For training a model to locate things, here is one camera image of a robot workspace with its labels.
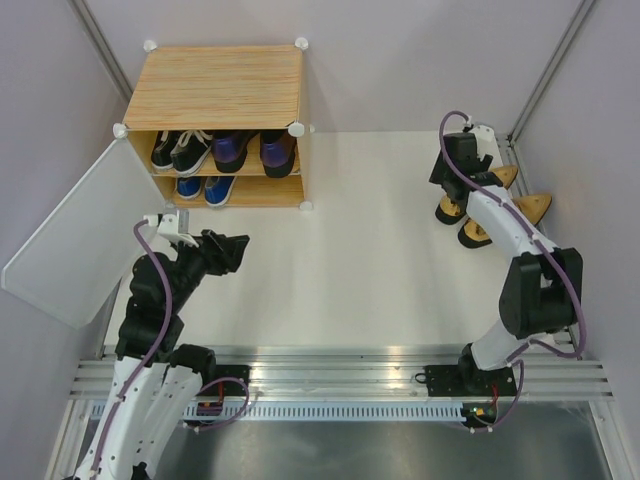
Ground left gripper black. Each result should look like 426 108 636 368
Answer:
166 228 250 312

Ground blue canvas sneaker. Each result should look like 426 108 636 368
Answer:
204 176 236 208
176 176 202 200

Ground purple loafer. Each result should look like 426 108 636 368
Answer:
260 130 296 178
211 130 258 174

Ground black canvas sneaker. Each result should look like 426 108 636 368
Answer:
170 130 213 177
151 131 182 172

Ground frosted white cabinet door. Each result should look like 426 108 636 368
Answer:
1 139 165 329

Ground gold loafer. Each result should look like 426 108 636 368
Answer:
435 165 519 225
458 193 552 249

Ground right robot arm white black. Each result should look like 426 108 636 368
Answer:
425 127 583 396

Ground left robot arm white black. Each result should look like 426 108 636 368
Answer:
72 224 250 479

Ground wooden shoe cabinet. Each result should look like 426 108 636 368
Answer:
113 38 313 210

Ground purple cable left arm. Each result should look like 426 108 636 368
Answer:
82 217 251 480

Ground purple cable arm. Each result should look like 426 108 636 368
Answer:
82 217 251 480
438 110 589 436

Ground aluminium mounting rail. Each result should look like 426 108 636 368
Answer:
69 344 614 401

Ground white slotted cable duct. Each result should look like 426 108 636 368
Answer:
182 403 464 422

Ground left aluminium frame post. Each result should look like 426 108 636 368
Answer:
67 0 133 102

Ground aluminium frame post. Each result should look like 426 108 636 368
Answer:
67 0 133 102
506 0 599 146

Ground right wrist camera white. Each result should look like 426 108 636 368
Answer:
463 120 498 158

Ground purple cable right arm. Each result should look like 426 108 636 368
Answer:
438 110 589 436

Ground right aluminium frame post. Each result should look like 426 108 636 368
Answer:
506 0 599 146

